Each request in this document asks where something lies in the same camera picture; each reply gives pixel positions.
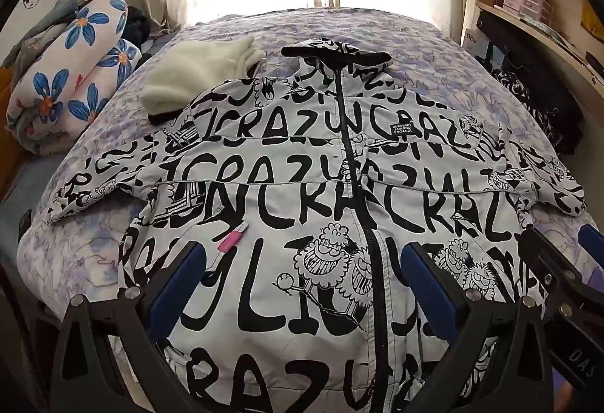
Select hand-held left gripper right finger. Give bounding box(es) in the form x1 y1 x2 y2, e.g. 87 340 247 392
401 242 553 413

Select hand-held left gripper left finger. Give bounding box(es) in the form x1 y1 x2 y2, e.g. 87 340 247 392
49 245 208 413

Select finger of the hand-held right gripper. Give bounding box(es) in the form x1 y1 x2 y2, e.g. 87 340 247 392
519 227 588 317
579 224 604 286

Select black and white printed jacket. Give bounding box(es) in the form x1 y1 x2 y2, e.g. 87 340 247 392
49 40 588 413

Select dark bundled clothes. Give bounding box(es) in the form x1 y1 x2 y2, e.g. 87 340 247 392
123 6 156 46

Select grey folded clothes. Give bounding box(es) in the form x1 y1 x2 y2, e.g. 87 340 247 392
2 0 110 69

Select black and white patterned garment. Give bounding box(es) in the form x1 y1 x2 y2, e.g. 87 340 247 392
491 64 582 155

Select cream fleece garment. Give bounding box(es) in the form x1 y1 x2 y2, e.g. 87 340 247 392
140 35 259 121

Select blue and white printed box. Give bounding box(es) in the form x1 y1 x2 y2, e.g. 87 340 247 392
460 28 507 75

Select orange wooden headboard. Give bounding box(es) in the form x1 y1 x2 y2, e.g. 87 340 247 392
0 66 24 201

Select blue flower print quilt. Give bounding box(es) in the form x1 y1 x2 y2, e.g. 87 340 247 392
7 0 142 154

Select purple cat print blanket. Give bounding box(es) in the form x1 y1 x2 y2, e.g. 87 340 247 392
19 7 600 329

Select stack of pink boxes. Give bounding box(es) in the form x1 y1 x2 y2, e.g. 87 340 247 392
495 0 554 25

